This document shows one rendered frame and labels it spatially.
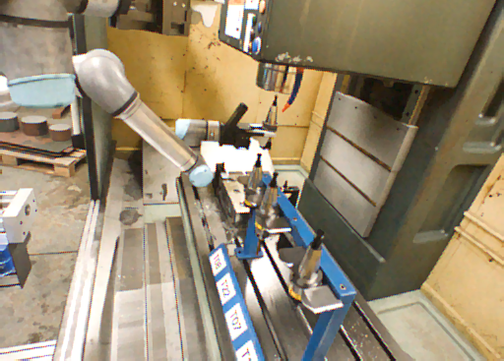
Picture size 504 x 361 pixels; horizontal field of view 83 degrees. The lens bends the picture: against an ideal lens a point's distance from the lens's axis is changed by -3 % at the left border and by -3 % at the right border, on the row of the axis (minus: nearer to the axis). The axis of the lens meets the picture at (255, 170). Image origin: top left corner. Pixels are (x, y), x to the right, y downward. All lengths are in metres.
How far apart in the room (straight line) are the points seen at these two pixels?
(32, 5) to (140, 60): 1.58
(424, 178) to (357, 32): 0.60
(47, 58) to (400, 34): 0.76
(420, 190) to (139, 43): 1.66
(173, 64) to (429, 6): 1.48
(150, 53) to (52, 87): 1.56
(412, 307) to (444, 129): 0.90
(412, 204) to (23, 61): 1.15
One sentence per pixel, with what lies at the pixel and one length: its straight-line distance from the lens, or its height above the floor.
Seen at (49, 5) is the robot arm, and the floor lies 1.63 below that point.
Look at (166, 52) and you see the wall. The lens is 1.99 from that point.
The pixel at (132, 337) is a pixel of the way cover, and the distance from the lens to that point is 1.10.
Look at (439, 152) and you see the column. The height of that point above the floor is 1.37.
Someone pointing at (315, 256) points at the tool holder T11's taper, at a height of 1.28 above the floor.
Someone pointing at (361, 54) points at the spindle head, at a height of 1.62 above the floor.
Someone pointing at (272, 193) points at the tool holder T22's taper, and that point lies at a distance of 0.73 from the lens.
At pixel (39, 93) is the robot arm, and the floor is 1.53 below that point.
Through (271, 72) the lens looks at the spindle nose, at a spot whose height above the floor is 1.51.
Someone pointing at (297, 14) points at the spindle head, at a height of 1.68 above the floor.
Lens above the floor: 1.65
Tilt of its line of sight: 27 degrees down
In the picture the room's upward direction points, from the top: 11 degrees clockwise
